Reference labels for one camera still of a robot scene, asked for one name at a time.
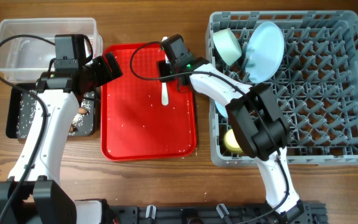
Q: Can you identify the red plastic tray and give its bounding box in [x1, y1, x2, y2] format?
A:
[101, 44, 197, 161]

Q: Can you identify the yellow plastic cup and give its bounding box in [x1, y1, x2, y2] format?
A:
[223, 129, 243, 154]

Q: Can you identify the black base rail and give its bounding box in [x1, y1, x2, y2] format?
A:
[110, 202, 328, 224]

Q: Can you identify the brown carrot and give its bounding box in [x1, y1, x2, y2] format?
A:
[78, 108, 89, 114]

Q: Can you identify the white plastic spoon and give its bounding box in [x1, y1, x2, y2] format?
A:
[161, 82, 169, 106]

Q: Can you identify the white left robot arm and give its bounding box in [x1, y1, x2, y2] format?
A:
[0, 34, 122, 223]

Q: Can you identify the light blue plate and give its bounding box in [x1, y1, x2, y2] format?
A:
[246, 21, 284, 83]

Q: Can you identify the grey dishwasher rack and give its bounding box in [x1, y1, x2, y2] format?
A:
[205, 11, 358, 166]

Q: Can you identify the black waste bin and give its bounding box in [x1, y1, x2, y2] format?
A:
[5, 81, 96, 139]

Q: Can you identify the clear plastic bin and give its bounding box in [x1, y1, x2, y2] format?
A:
[0, 17, 103, 83]

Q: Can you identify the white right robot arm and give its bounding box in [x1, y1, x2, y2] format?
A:
[159, 34, 303, 223]

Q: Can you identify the small light blue bowl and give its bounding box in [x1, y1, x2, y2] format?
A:
[215, 101, 228, 118]

